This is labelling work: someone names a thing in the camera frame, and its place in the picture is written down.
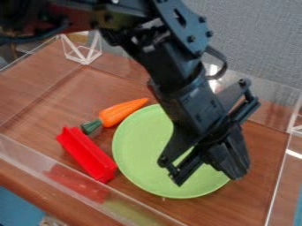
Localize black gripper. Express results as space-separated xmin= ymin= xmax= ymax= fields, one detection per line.
xmin=156 ymin=78 xmax=259 ymax=185

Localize green plastic plate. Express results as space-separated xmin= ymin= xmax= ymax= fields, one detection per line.
xmin=112 ymin=104 xmax=230 ymax=199

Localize orange toy carrot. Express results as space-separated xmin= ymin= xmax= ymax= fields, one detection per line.
xmin=80 ymin=98 xmax=148 ymax=135

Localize red plastic block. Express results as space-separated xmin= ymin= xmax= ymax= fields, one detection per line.
xmin=56 ymin=127 xmax=116 ymax=183

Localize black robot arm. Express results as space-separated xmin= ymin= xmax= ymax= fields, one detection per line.
xmin=0 ymin=0 xmax=259 ymax=185

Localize black cable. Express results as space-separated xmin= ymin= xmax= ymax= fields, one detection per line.
xmin=204 ymin=45 xmax=229 ymax=81

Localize clear acrylic tray wall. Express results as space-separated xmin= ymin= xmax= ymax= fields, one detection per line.
xmin=0 ymin=39 xmax=301 ymax=226

